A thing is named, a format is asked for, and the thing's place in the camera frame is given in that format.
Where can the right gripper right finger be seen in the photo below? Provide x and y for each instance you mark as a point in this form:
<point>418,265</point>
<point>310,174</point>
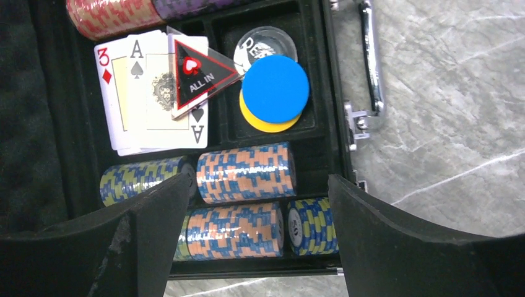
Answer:
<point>386,251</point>

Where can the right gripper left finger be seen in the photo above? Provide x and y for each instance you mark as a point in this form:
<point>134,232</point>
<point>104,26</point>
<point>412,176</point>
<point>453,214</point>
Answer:
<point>125,249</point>

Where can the aluminium poker case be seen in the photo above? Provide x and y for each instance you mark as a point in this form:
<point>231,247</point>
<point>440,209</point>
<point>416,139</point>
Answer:
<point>54,138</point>

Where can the yellow round plastic disc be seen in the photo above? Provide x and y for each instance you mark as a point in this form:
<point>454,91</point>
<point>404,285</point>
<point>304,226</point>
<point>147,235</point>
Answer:
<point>262,125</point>

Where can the triangular all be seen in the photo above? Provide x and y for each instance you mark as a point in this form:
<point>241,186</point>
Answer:
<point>199,71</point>

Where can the blue round plastic disc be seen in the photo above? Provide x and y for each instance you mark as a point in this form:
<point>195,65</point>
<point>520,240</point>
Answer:
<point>276,89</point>

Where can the green blue chip row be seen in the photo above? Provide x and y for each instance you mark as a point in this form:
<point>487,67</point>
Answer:
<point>182,252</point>

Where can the blue yellow leaning chips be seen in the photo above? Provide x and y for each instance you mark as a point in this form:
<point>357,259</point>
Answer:
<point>311,227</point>

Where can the orange blue ten chips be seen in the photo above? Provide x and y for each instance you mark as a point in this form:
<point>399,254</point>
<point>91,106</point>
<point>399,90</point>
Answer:
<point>236,232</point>

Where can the playing card deck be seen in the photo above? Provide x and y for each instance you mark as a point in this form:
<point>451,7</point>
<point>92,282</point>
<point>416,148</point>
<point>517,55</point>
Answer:
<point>138,93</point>

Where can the red pink chip row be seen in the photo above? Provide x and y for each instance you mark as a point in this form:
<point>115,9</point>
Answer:
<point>97,20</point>

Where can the purple chip row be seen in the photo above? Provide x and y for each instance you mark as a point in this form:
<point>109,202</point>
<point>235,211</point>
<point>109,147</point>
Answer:
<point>178,9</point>

